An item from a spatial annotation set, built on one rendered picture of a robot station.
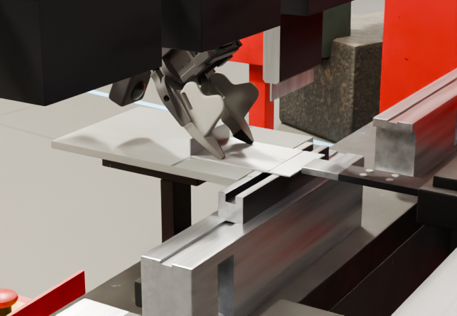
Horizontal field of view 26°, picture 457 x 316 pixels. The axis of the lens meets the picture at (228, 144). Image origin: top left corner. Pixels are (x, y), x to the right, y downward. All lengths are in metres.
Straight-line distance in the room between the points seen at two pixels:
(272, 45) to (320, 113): 3.44
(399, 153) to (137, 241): 2.09
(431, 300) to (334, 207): 0.36
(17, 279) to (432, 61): 1.71
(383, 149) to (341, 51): 2.90
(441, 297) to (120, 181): 3.20
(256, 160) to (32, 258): 2.28
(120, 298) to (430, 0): 1.05
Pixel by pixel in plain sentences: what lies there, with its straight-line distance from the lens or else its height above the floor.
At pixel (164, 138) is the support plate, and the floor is 1.00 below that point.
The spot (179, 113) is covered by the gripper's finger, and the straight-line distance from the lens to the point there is 1.12.
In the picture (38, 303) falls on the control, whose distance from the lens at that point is 1.18.
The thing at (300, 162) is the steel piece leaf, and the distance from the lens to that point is 1.11.
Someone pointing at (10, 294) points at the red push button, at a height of 0.81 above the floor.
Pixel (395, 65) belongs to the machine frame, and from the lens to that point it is 1.98.
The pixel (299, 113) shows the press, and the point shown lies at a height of 0.09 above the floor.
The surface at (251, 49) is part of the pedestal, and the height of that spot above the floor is 0.73.
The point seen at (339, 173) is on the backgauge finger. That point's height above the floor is 1.00.
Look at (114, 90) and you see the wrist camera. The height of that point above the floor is 1.06.
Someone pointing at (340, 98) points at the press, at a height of 0.22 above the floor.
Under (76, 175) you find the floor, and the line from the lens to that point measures 4.08.
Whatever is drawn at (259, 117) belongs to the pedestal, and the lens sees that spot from 3.08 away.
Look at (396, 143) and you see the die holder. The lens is 1.42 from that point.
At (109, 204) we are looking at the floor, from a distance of 3.76.
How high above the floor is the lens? 1.36
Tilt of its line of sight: 18 degrees down
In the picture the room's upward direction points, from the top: straight up
